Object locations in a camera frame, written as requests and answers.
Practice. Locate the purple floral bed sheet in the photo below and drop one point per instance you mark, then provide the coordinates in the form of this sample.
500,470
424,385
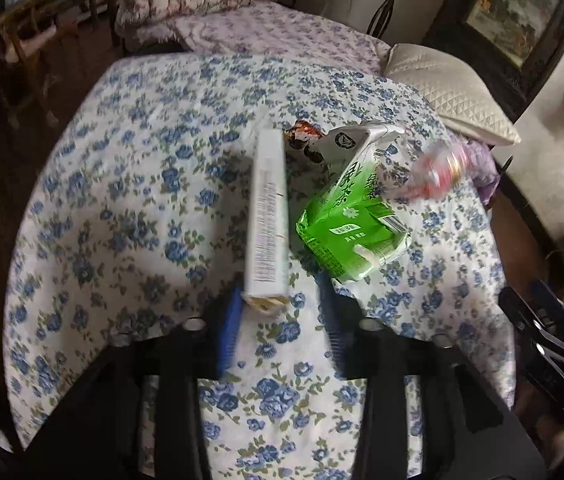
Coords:
287,35

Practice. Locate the blue floral cloth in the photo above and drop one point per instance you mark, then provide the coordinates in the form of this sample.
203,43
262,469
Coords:
127,160

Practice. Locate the green and white drink carton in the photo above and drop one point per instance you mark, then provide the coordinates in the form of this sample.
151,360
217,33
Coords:
347,220

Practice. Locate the long white carton box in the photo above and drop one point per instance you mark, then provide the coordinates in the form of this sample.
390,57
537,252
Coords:
268,220

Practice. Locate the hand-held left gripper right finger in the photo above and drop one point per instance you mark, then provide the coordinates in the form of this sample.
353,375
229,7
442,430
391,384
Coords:
334,325

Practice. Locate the brown snack wrapper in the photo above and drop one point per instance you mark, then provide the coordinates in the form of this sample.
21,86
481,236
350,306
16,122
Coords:
304,140

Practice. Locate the white quilted pillow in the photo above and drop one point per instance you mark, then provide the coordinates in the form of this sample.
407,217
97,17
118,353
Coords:
452,90

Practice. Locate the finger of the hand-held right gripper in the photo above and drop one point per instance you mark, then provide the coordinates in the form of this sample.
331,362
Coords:
527,315
562,310

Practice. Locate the purple cloth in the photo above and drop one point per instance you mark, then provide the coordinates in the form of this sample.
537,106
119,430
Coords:
484,170

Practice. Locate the clear plastic bottle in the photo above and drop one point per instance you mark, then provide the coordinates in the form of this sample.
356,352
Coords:
432,172

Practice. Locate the dark framed landscape painting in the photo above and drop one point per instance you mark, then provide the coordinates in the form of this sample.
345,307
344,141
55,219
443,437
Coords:
517,15

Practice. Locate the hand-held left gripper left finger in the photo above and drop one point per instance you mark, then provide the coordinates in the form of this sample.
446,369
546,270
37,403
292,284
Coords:
228,330

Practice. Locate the wooden chair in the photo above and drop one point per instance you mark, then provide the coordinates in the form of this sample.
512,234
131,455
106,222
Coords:
17,55

